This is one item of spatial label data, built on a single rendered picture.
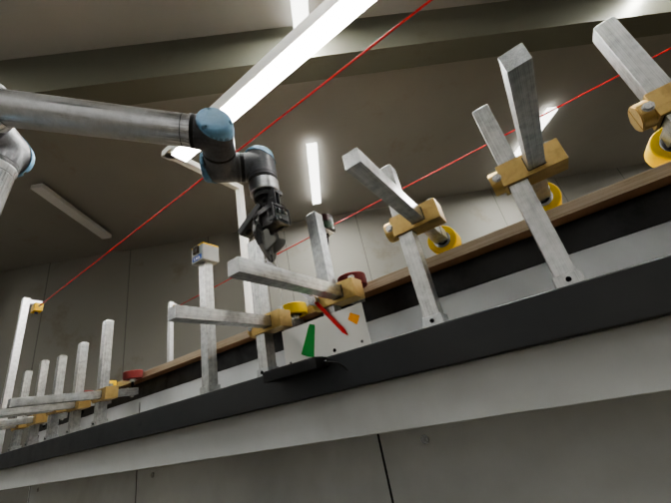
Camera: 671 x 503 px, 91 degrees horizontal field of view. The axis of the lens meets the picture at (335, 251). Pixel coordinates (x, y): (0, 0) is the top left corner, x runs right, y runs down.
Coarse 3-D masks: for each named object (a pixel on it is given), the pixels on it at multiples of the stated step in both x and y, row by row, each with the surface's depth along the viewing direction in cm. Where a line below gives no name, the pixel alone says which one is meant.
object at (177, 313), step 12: (168, 312) 72; (180, 312) 72; (192, 312) 74; (204, 312) 76; (216, 312) 79; (228, 312) 82; (240, 312) 85; (216, 324) 81; (228, 324) 83; (240, 324) 86; (252, 324) 88; (264, 324) 91; (300, 324) 103
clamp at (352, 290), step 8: (344, 280) 82; (352, 280) 81; (360, 280) 85; (344, 288) 82; (352, 288) 80; (360, 288) 83; (344, 296) 81; (352, 296) 80; (360, 296) 82; (328, 304) 83; (336, 304) 84; (344, 304) 85
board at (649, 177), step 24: (600, 192) 71; (624, 192) 68; (648, 192) 71; (552, 216) 75; (576, 216) 75; (480, 240) 83; (504, 240) 80; (432, 264) 88; (384, 288) 98; (312, 312) 107; (240, 336) 123; (192, 360) 140; (120, 384) 164
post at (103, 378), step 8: (112, 320) 156; (104, 328) 153; (112, 328) 154; (104, 336) 151; (112, 336) 153; (104, 344) 149; (104, 352) 148; (104, 360) 147; (104, 368) 146; (104, 376) 145; (104, 384) 143; (96, 408) 139; (104, 408) 140; (96, 416) 138; (104, 416) 139
